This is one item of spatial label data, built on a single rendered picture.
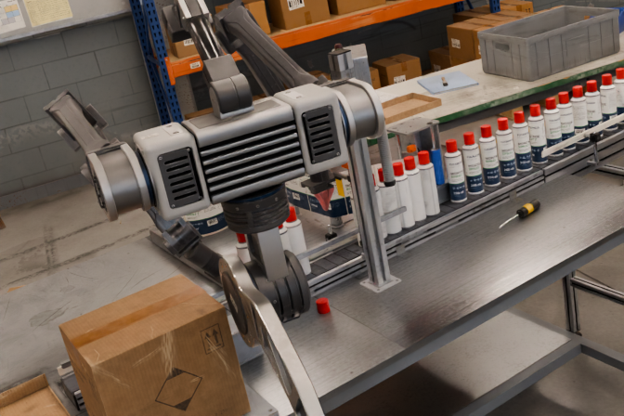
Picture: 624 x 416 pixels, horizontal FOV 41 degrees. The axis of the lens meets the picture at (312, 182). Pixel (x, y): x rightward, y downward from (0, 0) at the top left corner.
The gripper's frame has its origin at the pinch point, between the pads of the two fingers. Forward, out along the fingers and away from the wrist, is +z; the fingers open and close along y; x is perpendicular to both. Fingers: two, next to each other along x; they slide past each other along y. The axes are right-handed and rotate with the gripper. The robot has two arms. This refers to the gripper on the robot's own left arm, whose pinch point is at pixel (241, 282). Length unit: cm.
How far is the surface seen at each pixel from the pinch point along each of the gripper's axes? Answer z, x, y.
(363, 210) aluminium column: 9.0, -33.7, -16.7
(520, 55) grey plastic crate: 130, -168, 92
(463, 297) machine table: 34, -28, -41
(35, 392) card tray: -27, 52, 13
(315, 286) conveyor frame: 17.4, -10.3, -6.2
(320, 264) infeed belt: 19.9, -17.1, 0.2
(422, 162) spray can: 30, -60, -2
